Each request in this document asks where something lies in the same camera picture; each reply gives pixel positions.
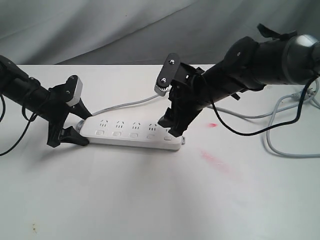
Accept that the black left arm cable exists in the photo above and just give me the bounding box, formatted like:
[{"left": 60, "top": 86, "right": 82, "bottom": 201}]
[{"left": 0, "top": 93, "right": 38, "bottom": 158}]

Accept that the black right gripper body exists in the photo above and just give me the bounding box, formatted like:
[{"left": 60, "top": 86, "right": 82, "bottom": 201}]
[{"left": 169, "top": 63, "right": 240, "bottom": 123}]

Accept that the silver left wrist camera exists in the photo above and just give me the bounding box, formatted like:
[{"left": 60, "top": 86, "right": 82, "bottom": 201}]
[{"left": 65, "top": 75, "right": 83, "bottom": 107}]

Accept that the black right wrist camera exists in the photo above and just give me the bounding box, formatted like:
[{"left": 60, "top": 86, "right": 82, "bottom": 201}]
[{"left": 154, "top": 53, "right": 181, "bottom": 97}]

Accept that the grey backdrop cloth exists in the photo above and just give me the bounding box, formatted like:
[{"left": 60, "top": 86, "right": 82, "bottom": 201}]
[{"left": 0, "top": 0, "right": 320, "bottom": 65}]

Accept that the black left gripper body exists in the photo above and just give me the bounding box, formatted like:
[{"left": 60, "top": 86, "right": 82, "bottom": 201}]
[{"left": 47, "top": 83, "right": 75, "bottom": 148}]

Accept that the grey power cord with plug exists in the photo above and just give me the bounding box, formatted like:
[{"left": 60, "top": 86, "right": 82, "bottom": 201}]
[{"left": 76, "top": 86, "right": 320, "bottom": 159}]

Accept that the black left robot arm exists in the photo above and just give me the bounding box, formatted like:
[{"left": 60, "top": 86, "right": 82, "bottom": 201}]
[{"left": 0, "top": 56, "right": 92, "bottom": 148}]

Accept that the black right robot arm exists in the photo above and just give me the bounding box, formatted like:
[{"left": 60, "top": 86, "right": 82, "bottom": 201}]
[{"left": 154, "top": 24, "right": 320, "bottom": 137}]

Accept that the white five-outlet power strip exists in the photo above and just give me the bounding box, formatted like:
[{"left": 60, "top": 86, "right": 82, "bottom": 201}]
[{"left": 80, "top": 116, "right": 186, "bottom": 151}]

